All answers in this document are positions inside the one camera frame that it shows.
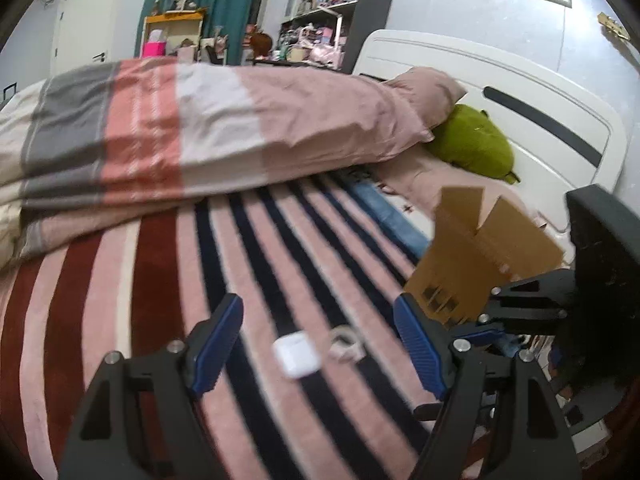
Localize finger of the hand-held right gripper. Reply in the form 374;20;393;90
479;269;579;334
449;323;507;349

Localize teal curtain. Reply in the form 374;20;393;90
135;0;261;66

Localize brown cardboard box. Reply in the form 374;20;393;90
402;186;566;326

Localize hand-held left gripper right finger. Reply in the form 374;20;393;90
393;292;583;480

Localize blue jeans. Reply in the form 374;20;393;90
345;177;436;261

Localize dark grey bookshelf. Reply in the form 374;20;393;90
280;0;403;73

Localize white door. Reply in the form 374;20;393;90
50;0;123;68

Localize white earbud case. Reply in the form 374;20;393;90
272;332;321;378

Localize brown plush toy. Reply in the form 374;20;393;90
249;30;275;60

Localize green plush toy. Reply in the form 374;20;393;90
427;104;522;184

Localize striped fleece blanket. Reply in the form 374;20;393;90
0;167;501;480

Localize yellow shelf unit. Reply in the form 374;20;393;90
141;7;208;61

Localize brass wall fixture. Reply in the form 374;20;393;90
597;11;631;41

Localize white bed headboard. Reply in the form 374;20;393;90
352;29;628;233

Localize pink and grey striped duvet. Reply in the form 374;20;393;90
0;57;433;266

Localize pink striped pillow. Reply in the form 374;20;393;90
382;66;468;133

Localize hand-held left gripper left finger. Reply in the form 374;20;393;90
59;292;245;480

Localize clear tape roll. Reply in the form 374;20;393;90
327;325;366;363

